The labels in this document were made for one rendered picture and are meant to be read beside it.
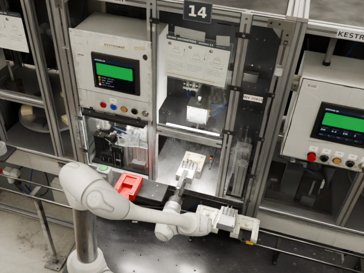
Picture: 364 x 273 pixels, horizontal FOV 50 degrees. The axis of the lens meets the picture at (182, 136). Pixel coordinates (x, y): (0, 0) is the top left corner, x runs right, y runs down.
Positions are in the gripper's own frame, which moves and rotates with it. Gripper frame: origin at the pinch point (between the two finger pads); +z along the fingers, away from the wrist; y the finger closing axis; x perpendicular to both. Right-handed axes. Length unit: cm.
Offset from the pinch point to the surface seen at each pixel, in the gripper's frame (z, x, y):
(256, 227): -10.9, -45.6, -13.9
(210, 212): -7.1, -18.7, -16.2
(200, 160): 22.7, -3.9, -7.2
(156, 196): -9.1, 13.9, -11.7
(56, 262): -28, 88, -98
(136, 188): -11.1, 25.4, -6.2
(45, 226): -25, 88, -55
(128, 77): 4, 32, 60
